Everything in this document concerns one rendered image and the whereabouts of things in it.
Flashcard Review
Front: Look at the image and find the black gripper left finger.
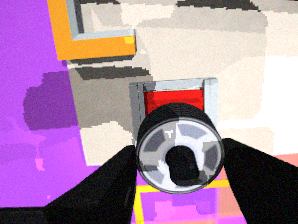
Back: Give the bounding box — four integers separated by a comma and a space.
0, 145, 137, 224

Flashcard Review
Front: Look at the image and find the yellow rectangular outline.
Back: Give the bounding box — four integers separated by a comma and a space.
134, 179, 230, 224

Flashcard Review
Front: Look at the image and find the black tyre with grey wheel rim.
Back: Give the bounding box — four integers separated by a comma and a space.
135, 102, 226, 195

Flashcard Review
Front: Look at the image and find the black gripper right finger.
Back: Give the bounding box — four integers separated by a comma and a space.
222, 138, 298, 224

